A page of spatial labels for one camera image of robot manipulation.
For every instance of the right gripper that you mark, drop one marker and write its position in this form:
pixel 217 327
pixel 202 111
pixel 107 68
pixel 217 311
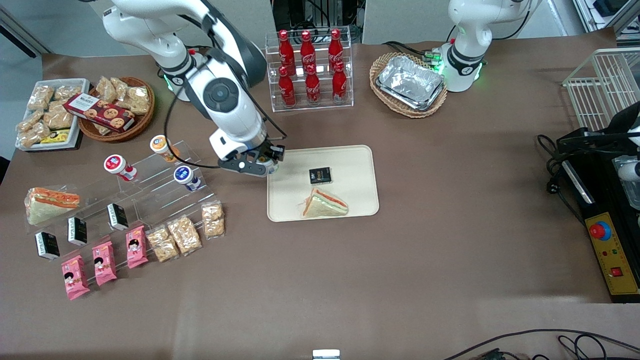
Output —
pixel 267 152

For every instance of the green lid gum bottle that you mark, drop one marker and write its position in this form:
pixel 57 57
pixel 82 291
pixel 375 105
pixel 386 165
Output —
pixel 273 167

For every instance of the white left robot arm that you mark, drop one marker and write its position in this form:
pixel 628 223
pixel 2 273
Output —
pixel 465 50

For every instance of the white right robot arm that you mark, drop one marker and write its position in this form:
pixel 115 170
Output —
pixel 235 120

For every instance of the beige plastic tray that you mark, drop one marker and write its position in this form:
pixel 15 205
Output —
pixel 290 195

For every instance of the black gum box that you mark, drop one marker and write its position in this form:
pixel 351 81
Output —
pixel 320 175
pixel 47 246
pixel 117 217
pixel 77 231

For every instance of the orange lid gum bottle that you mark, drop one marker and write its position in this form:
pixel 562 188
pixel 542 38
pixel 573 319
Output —
pixel 161 144

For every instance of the red lid gum bottle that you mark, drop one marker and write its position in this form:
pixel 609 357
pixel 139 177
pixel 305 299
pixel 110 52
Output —
pixel 117 165

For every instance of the aluminium foil tray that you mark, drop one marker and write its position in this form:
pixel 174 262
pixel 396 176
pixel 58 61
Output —
pixel 422 107
pixel 410 80

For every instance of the white rectangular snack tray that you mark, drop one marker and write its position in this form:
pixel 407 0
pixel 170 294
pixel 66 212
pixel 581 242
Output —
pixel 82 87

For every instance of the red cola bottle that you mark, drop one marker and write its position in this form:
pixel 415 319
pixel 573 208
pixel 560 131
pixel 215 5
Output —
pixel 335 47
pixel 287 90
pixel 286 50
pixel 339 84
pixel 307 50
pixel 313 87

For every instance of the clear rice cracker pack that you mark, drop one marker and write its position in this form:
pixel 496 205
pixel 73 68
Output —
pixel 184 235
pixel 162 244
pixel 213 220

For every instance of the wrapped triangle sandwich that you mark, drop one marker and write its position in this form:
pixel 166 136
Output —
pixel 325 206
pixel 50 207

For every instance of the clear acrylic bottle rack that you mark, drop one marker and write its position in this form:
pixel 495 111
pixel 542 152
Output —
pixel 322 105

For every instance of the clear acrylic stepped stand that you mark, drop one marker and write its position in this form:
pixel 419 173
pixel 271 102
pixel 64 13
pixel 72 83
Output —
pixel 160 200
pixel 95 210

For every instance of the dark brown wicker basket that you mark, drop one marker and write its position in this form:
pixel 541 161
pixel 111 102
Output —
pixel 140 125

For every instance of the clear rice cracker bag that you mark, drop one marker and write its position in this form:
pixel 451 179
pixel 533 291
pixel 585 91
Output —
pixel 32 136
pixel 106 89
pixel 59 119
pixel 136 100
pixel 102 129
pixel 30 120
pixel 41 97
pixel 120 86
pixel 67 92

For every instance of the black equipment rack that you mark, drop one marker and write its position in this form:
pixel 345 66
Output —
pixel 300 15

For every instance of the pink cartoon snack pack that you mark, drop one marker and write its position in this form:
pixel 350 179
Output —
pixel 136 247
pixel 75 279
pixel 104 264

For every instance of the light tan wicker basket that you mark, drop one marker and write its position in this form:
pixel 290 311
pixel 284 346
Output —
pixel 382 62

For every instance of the red cookie box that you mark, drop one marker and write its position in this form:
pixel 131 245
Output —
pixel 100 112

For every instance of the yellow snack packet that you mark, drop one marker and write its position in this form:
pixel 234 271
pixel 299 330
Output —
pixel 56 136

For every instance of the small dark device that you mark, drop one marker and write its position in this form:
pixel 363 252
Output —
pixel 495 355

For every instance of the shiny clear container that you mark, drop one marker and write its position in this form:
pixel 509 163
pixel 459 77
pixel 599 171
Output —
pixel 629 192

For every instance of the silver metal bracket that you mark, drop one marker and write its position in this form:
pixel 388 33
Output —
pixel 326 354

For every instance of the aluminium frame shelf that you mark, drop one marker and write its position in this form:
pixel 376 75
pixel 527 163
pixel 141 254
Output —
pixel 605 15

